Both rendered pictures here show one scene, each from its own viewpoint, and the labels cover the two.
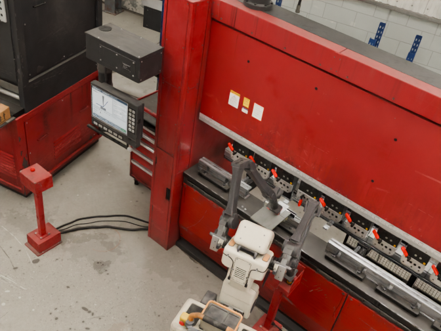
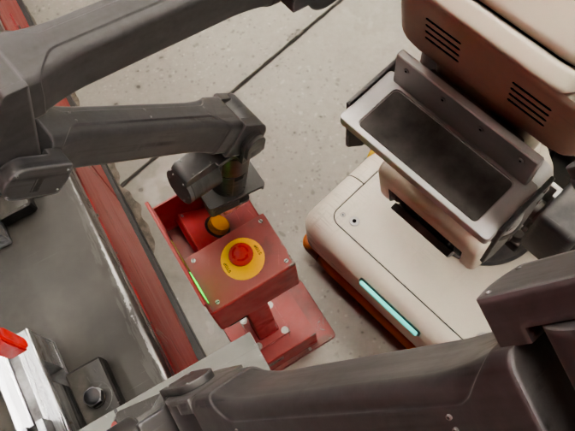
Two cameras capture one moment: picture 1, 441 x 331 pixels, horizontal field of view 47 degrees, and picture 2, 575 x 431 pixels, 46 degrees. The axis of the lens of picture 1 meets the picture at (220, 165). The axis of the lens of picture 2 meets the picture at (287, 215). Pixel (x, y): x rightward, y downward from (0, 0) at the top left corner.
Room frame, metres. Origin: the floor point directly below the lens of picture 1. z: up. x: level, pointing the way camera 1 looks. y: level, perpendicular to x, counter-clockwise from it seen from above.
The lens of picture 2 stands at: (2.69, -0.25, 1.81)
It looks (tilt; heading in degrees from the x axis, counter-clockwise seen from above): 68 degrees down; 217
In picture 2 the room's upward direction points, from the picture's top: 11 degrees counter-clockwise
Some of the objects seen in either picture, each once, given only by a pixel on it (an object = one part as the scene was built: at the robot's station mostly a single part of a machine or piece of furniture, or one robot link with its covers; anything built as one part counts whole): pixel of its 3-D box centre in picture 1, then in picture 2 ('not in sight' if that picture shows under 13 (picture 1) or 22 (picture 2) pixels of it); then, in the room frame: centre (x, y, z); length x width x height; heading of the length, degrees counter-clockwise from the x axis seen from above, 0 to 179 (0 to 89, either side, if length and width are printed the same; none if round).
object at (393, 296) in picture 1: (397, 300); not in sight; (2.26, -1.30, 0.89); 0.30 x 0.05 x 0.03; 56
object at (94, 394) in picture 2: not in sight; (93, 397); (2.74, -0.59, 0.91); 0.03 x 0.03 x 0.02
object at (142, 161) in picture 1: (166, 148); not in sight; (3.99, 0.55, 0.50); 0.50 x 0.50 x 1.00; 56
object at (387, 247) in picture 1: (388, 238); not in sight; (2.43, -1.14, 1.26); 0.15 x 0.09 x 0.17; 56
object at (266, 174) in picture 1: (264, 164); not in sight; (2.99, -0.31, 1.26); 0.15 x 0.09 x 0.17; 56
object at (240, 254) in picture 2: not in sight; (241, 256); (2.46, -0.53, 0.79); 0.04 x 0.04 x 0.04
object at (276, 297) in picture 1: (274, 305); (251, 298); (2.44, -0.58, 0.39); 0.05 x 0.05 x 0.54; 58
